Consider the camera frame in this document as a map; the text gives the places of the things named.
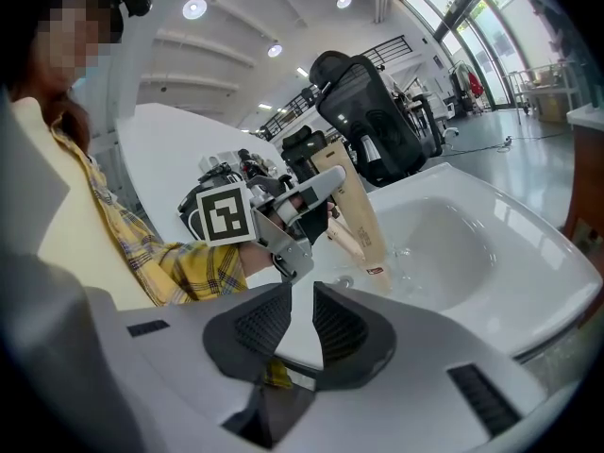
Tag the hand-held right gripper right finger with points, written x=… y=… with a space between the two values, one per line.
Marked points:
x=415 y=375

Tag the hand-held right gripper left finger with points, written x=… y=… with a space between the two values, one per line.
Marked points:
x=198 y=357

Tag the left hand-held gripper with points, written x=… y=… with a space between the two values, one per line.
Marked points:
x=226 y=215

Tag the person's left forearm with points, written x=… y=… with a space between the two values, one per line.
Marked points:
x=203 y=267

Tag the black mesh office chair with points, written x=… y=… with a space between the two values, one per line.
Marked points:
x=373 y=121
x=302 y=151

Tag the black gadget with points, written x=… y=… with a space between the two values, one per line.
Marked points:
x=255 y=163

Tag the white plastic holder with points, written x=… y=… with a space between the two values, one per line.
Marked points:
x=217 y=162

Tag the white sink with deep basin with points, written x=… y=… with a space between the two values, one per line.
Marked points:
x=448 y=253

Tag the round ceiling light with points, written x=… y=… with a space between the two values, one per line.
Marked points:
x=194 y=7
x=274 y=50
x=343 y=1

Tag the black metal railing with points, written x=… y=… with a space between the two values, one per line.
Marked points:
x=384 y=50

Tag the red garment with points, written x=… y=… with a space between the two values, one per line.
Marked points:
x=475 y=85

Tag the white power strip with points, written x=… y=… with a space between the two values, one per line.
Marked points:
x=507 y=142

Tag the person's torso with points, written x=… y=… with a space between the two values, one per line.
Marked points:
x=61 y=215

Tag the wooden shelf rack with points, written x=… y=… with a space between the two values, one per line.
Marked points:
x=547 y=92

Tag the reddish brown wooden stand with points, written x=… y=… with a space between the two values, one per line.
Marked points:
x=587 y=182

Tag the person's head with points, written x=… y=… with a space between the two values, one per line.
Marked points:
x=75 y=36

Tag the large glass window wall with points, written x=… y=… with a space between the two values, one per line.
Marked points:
x=495 y=26

